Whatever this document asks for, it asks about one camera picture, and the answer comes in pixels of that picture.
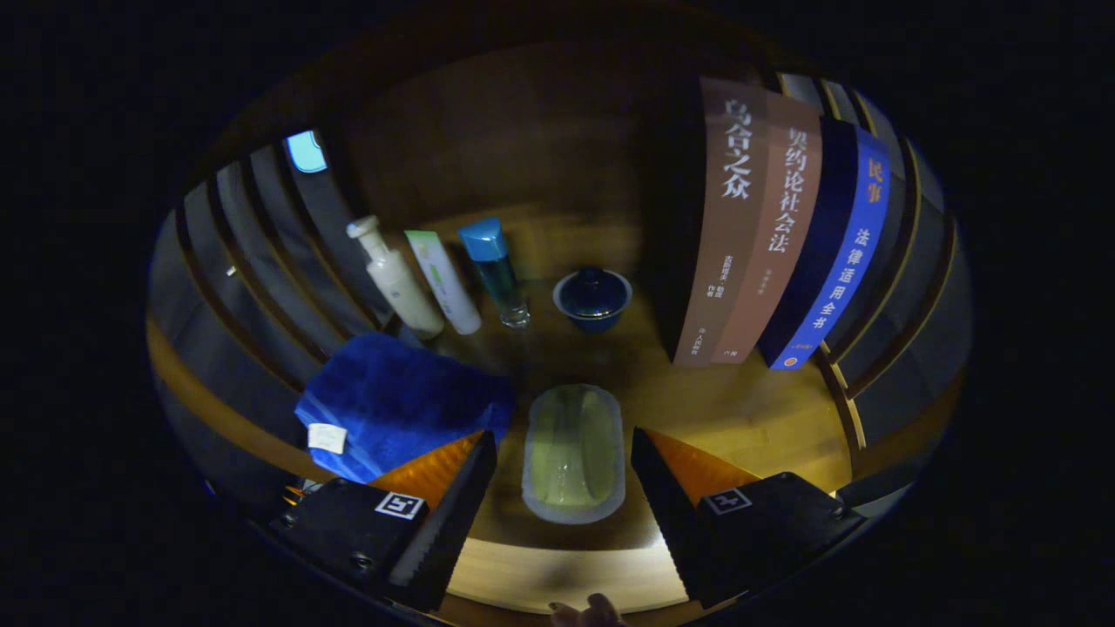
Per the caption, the blue folded towel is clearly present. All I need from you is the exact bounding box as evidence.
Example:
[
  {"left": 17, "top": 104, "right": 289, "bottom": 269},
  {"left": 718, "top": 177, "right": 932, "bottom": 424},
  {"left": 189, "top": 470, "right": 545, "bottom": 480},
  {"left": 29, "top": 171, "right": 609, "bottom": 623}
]
[{"left": 294, "top": 331, "right": 515, "bottom": 485}]

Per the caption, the wooden cabinet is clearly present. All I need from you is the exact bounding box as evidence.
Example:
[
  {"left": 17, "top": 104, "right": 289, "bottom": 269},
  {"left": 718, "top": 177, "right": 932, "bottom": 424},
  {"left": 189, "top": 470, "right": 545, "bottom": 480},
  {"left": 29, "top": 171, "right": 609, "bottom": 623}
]
[{"left": 146, "top": 17, "right": 974, "bottom": 523}]

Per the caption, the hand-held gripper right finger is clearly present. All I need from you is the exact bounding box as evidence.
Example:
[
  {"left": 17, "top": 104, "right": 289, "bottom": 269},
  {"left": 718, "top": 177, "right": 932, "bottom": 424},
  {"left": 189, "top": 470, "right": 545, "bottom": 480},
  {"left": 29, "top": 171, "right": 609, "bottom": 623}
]
[{"left": 629, "top": 427, "right": 869, "bottom": 610}]

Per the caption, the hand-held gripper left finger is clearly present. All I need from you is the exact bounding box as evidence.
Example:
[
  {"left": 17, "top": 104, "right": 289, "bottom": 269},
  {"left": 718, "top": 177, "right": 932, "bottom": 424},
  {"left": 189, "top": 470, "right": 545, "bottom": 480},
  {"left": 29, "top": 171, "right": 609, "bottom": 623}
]
[{"left": 268, "top": 429, "right": 499, "bottom": 613}]

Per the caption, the white and green tube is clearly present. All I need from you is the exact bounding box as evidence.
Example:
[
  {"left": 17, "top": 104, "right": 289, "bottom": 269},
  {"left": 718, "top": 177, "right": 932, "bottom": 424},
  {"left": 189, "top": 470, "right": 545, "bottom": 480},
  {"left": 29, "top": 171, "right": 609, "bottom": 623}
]
[{"left": 403, "top": 230, "right": 483, "bottom": 336}]

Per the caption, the wooden countertop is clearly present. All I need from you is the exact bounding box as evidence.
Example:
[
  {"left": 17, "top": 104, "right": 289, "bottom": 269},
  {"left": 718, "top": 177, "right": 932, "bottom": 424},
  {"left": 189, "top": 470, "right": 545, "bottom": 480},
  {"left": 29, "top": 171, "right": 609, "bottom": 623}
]
[{"left": 146, "top": 205, "right": 872, "bottom": 615}]

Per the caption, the white pump bottle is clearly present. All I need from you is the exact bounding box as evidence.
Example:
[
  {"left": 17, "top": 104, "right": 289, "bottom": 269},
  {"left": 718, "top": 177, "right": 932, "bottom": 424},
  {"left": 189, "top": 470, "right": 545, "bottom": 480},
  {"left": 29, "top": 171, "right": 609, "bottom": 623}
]
[{"left": 346, "top": 215, "right": 445, "bottom": 340}]

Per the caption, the teal bottle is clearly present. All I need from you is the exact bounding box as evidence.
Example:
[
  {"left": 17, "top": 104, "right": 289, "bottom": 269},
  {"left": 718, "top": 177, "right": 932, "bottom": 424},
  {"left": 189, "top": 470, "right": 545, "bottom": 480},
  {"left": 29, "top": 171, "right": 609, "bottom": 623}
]
[{"left": 457, "top": 217, "right": 531, "bottom": 329}]

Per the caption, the blue book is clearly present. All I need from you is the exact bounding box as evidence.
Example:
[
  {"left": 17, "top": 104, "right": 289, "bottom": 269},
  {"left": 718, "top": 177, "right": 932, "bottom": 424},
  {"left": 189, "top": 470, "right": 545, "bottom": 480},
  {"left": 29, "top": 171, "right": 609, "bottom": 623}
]
[{"left": 758, "top": 118, "right": 894, "bottom": 371}]

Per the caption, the light brown book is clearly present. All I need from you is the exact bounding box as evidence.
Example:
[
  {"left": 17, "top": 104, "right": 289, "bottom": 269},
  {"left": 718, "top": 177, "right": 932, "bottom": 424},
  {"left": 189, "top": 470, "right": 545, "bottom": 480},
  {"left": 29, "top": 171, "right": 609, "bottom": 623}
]
[{"left": 710, "top": 91, "right": 824, "bottom": 365}]

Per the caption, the dark brown book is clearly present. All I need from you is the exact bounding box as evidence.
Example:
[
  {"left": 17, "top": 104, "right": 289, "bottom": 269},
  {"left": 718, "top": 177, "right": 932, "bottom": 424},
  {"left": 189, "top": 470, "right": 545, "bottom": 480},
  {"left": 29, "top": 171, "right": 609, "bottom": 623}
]
[{"left": 672, "top": 77, "right": 772, "bottom": 367}]

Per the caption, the blue lidded teacup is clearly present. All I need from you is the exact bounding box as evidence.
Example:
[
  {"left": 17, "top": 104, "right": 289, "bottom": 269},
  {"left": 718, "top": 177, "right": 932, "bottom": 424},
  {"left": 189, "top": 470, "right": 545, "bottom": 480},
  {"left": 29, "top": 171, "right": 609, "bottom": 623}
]
[{"left": 552, "top": 266, "right": 633, "bottom": 334}]

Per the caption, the yellow-green scrub brush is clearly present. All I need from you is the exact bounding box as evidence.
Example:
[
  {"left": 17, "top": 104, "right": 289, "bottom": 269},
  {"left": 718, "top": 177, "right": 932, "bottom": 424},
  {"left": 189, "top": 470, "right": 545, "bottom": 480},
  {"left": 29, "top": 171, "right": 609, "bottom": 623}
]
[{"left": 521, "top": 383, "right": 626, "bottom": 526}]

